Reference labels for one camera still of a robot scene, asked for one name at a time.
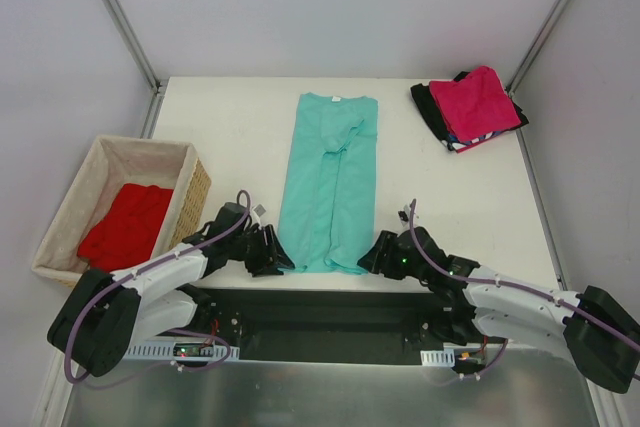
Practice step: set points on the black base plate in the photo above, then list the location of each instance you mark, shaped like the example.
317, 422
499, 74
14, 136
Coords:
379, 328

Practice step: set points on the patterned t shirt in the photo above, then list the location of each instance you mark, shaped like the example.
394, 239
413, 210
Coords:
453, 144

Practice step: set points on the teal t shirt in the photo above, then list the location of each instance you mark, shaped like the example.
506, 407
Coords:
327, 215

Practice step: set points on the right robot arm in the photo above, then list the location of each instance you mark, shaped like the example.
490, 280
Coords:
589, 329

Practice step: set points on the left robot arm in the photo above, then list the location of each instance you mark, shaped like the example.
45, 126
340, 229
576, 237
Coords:
107, 313

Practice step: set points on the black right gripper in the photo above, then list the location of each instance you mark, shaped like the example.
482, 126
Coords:
383, 251

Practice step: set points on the aluminium frame post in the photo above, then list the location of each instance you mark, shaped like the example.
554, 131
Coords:
543, 34
132, 43

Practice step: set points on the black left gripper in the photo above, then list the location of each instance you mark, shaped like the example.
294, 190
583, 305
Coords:
263, 252

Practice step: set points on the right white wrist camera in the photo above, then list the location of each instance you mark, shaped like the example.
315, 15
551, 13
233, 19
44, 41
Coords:
404, 214

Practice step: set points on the wicker basket with cloth liner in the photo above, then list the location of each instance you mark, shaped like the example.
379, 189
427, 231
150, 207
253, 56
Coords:
110, 163

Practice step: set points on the red t shirt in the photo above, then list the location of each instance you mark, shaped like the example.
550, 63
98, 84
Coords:
127, 234

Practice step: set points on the aluminium frame post left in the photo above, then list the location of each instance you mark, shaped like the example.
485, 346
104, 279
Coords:
132, 43

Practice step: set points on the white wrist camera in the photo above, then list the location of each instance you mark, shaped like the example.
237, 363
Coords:
260, 212
404, 214

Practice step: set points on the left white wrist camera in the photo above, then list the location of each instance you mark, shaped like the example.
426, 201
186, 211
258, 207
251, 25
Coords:
260, 212

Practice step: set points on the black t shirt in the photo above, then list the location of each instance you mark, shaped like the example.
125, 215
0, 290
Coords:
432, 116

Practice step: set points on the aluminium frame post right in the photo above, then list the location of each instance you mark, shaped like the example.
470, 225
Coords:
543, 34

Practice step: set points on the right white cable duct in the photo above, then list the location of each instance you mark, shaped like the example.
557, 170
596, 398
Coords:
444, 358

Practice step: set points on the pink t shirt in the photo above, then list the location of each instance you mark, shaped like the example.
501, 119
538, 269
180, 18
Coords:
475, 105

